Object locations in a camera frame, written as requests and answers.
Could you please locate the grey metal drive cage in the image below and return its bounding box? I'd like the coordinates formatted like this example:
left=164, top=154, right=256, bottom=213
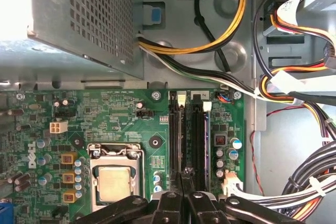
left=252, top=0, right=336, bottom=133

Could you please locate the yellow wire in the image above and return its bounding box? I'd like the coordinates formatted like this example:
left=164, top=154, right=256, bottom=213
left=136, top=0, right=247, bottom=56

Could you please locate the CPU socket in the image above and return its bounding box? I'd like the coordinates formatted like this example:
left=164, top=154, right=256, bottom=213
left=87, top=142, right=145, bottom=213

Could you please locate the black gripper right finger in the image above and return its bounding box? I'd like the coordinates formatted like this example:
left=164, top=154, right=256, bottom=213
left=182, top=166, right=300, bottom=224

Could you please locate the metal socket cover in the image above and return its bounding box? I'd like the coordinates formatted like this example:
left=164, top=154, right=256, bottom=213
left=90, top=154, right=142, bottom=209

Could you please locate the black RAM slot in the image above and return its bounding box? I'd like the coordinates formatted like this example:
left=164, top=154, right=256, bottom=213
left=169, top=90, right=182, bottom=192
left=191, top=90, right=206, bottom=192

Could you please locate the coloured wire bundle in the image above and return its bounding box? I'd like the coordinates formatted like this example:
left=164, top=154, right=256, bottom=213
left=257, top=0, right=336, bottom=106

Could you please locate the silver CPU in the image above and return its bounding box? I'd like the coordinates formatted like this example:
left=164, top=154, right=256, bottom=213
left=97, top=165, right=132, bottom=201

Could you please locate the white four pin connector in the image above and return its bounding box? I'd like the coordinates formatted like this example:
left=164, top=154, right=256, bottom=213
left=49, top=120, right=69, bottom=135

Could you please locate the black white wire bundle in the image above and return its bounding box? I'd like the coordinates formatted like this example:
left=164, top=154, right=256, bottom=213
left=136, top=39, right=266, bottom=102

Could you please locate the grey power supply unit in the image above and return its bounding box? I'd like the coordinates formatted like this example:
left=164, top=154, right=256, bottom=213
left=26, top=0, right=145, bottom=81

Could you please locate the thin red black wire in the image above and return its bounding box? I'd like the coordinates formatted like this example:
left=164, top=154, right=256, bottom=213
left=248, top=104, right=307, bottom=196

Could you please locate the blue video port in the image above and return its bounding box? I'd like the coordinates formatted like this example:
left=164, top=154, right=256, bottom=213
left=0, top=199, right=14, bottom=224

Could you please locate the black open PC case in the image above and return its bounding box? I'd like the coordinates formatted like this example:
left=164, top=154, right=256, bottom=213
left=0, top=0, right=336, bottom=224

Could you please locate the white connector with wires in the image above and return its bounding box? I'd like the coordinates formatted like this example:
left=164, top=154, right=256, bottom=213
left=222, top=170, right=292, bottom=210

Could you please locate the orange wire bundle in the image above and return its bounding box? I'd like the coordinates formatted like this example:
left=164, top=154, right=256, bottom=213
left=285, top=195, right=326, bottom=222

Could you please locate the green motherboard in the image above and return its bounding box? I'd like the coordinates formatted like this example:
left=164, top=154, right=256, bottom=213
left=0, top=89, right=247, bottom=224

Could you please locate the black cable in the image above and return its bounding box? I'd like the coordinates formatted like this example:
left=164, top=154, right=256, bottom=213
left=192, top=0, right=233, bottom=74

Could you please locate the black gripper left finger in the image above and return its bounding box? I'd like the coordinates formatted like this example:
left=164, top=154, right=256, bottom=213
left=75, top=172, right=186, bottom=224

